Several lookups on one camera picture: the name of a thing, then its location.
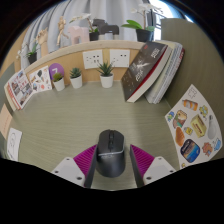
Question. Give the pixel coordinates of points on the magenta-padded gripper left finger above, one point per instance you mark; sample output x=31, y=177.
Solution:
x=78, y=165

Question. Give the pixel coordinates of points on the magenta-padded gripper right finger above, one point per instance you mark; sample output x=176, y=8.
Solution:
x=148, y=165

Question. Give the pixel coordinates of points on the black computer mouse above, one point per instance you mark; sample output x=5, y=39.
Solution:
x=110, y=156

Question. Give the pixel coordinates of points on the white mouse pad line drawing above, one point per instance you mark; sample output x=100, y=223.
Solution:
x=14, y=143

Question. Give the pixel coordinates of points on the colourful food sticker sheet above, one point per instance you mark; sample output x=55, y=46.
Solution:
x=193, y=130

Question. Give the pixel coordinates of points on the small plant in white pot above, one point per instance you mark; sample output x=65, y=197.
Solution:
x=106, y=81
x=59, y=85
x=76, y=82

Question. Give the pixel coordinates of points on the white books stack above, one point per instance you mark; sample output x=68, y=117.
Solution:
x=168, y=76

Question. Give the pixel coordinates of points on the white sticker sheet small pictures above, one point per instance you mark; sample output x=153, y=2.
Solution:
x=40, y=79

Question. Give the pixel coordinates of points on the dark book red edge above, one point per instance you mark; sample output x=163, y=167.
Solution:
x=141, y=71

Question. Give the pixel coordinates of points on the red-spined picture book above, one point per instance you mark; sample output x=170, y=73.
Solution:
x=20, y=88

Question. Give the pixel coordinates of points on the green felt desk partition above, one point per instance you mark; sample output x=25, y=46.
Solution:
x=200, y=56
x=6, y=75

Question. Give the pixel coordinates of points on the white orchid in black pot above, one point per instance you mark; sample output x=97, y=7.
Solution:
x=145, y=34
x=94, y=36
x=32, y=58

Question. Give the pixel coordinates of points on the pink wooden horse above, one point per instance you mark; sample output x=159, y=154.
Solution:
x=78, y=34

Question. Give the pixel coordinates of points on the wooden hand model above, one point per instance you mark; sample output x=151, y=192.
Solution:
x=41, y=38

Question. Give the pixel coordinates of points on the wooden mannequin figure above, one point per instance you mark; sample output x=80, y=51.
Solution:
x=61, y=30

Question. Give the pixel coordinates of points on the dark wooden horse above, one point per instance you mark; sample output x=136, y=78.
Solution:
x=108, y=28

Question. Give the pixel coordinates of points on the dark-framed window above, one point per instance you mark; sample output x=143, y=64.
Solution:
x=168, y=8

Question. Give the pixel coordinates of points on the grey white curtain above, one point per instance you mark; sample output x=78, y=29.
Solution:
x=110, y=10

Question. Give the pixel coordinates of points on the white wall socket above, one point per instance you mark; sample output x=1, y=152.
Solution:
x=92, y=59
x=120, y=58

